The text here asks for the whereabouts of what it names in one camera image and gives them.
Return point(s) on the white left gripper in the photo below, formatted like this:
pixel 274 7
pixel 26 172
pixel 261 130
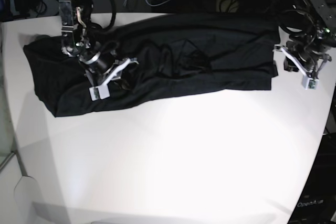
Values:
pixel 309 70

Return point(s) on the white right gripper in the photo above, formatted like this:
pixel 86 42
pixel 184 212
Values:
pixel 99 80

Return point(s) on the dark long-sleeve shirt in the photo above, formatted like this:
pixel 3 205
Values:
pixel 177 55

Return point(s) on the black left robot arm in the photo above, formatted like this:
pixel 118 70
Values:
pixel 310 25

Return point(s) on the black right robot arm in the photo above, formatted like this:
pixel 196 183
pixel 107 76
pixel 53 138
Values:
pixel 84 40

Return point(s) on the black OpenArm base box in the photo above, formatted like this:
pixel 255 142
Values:
pixel 317 201

